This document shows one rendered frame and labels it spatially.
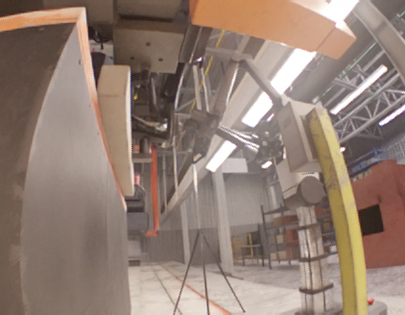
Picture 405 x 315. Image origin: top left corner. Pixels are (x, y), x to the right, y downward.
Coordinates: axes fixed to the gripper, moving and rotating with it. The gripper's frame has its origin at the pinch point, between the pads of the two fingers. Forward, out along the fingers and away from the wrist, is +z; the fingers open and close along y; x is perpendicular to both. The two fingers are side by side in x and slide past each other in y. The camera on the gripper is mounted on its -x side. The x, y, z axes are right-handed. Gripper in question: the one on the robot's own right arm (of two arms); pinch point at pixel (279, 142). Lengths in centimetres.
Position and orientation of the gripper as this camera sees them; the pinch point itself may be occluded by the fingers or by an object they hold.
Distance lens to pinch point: 100.1
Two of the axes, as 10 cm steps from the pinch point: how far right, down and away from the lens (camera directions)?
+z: 2.6, -3.9, -8.8
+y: 9.6, 0.2, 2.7
